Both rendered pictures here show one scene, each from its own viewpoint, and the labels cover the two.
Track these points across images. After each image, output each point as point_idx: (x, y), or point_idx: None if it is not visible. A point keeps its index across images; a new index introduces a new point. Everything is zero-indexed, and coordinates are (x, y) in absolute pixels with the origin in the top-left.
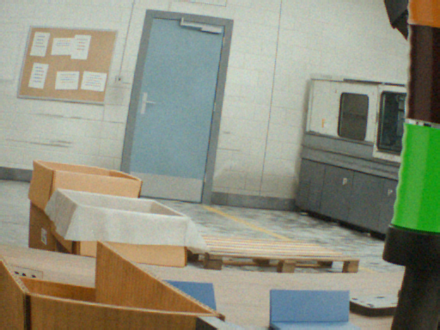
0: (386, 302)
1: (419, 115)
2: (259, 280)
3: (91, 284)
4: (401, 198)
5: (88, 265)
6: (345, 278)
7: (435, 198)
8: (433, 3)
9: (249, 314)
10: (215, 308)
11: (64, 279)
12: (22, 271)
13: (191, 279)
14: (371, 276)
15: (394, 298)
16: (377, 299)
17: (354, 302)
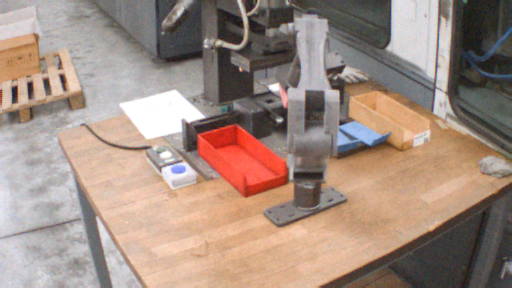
0: (326, 194)
1: None
2: (394, 227)
3: (428, 179)
4: None
5: (447, 199)
6: (358, 252)
7: None
8: None
9: (374, 180)
10: (371, 143)
11: (435, 176)
12: (418, 135)
13: (415, 211)
14: (343, 262)
15: (322, 200)
16: (330, 197)
17: (340, 191)
